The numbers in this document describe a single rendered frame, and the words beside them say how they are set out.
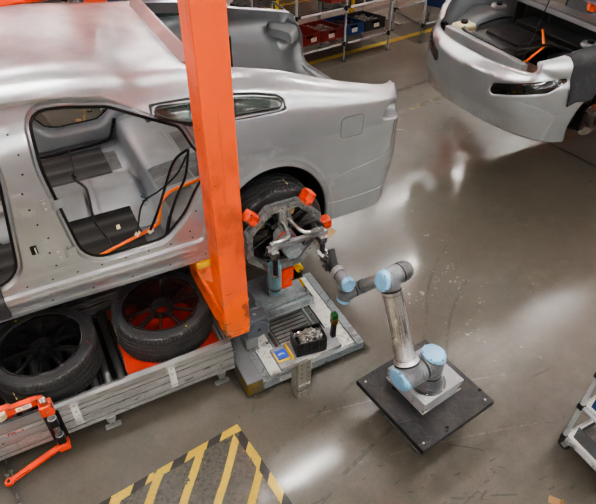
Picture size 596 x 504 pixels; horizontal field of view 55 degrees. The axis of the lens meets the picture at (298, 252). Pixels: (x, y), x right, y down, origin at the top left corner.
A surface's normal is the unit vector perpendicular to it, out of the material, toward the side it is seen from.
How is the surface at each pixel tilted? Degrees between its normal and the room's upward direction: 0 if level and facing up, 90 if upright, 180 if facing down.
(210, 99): 90
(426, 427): 0
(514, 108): 91
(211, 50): 90
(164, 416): 0
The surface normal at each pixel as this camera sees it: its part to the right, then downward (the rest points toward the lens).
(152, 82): 0.31, -0.37
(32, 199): 0.45, 0.53
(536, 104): -0.29, 0.61
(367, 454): 0.00, -0.76
